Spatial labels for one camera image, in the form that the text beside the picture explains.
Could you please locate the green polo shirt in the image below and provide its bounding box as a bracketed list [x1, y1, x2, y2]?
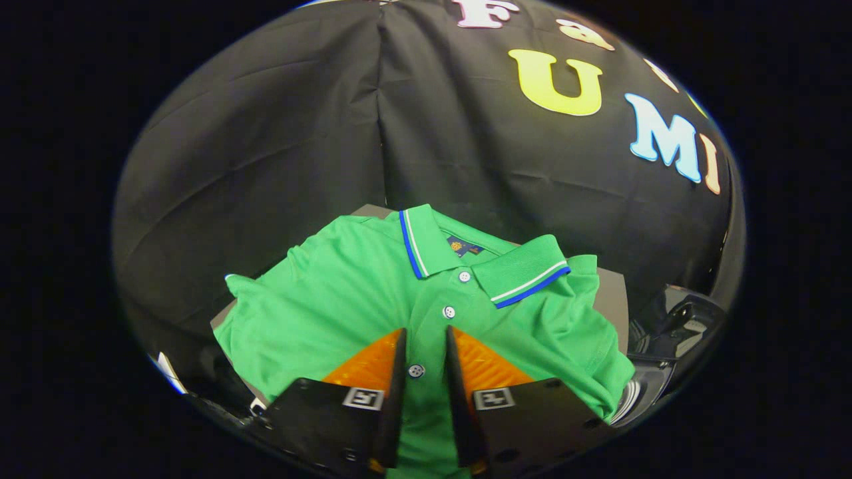
[213, 204, 636, 479]

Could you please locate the small white object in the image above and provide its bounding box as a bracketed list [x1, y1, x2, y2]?
[152, 351, 188, 395]

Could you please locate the dark washing machine lid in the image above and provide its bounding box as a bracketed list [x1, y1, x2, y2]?
[629, 283, 730, 363]

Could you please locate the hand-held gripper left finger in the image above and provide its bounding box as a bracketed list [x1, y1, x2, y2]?
[256, 327, 408, 476]

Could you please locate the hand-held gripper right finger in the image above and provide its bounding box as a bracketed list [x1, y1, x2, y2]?
[445, 325, 616, 476]

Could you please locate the grey cabinet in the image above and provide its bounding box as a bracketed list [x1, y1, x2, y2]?
[210, 204, 630, 400]

